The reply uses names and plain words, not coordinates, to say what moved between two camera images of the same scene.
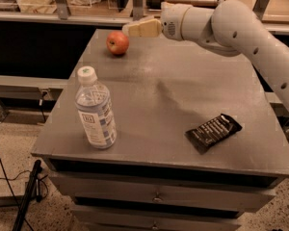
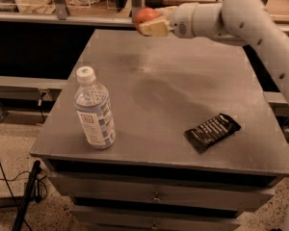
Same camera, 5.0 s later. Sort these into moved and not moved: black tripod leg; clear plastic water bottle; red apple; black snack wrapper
Moved: red apple
Not moved: black snack wrapper; clear plastic water bottle; black tripod leg
